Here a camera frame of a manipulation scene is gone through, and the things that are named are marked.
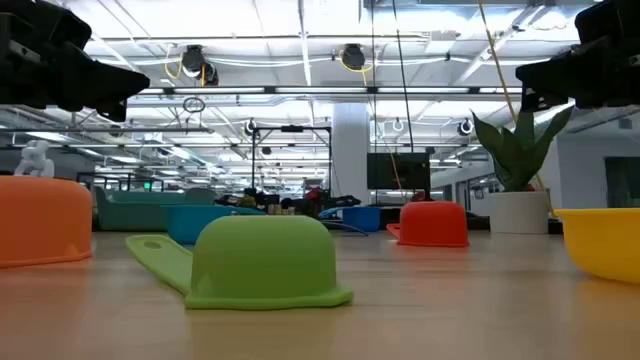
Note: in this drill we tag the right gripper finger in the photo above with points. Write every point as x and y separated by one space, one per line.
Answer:
537 103
550 75

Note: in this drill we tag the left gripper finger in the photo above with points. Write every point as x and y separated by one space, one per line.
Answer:
110 82
114 111

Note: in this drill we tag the teal plastic basket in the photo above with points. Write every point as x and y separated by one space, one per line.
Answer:
130 215

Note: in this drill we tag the orange measuring cup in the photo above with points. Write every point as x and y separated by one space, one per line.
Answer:
40 220

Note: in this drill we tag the light blue measuring cup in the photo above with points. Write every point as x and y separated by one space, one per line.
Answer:
185 225

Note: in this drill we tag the yellow measuring cup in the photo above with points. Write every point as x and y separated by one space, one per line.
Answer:
605 245

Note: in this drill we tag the red measuring cup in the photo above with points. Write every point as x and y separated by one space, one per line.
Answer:
432 225

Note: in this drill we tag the green measuring cup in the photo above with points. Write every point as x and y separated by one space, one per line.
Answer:
265 260

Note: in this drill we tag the green snake plant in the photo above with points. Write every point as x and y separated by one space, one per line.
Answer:
517 160

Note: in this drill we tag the small black ceiling reel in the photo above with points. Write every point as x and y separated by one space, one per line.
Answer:
250 127
465 127

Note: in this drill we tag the white plant pot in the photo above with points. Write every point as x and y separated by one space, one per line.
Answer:
519 212

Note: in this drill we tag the black monitor screen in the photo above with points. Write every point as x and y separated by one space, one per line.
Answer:
397 170

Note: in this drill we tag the white building pillar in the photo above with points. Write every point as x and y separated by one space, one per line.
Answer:
350 150

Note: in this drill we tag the black metal rig frame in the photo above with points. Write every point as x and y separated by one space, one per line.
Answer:
292 128

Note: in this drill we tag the long ceiling light rail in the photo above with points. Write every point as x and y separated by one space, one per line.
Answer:
320 90

